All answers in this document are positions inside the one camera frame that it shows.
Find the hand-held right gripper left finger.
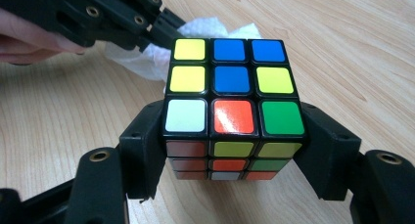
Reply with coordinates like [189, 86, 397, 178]
[118, 100, 168, 201]

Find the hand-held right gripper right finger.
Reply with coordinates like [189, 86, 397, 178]
[293, 101, 362, 202]

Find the white wet wipe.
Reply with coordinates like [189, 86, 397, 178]
[105, 17, 262, 95]

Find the multicoloured puzzle cube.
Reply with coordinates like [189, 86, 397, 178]
[161, 37, 308, 183]

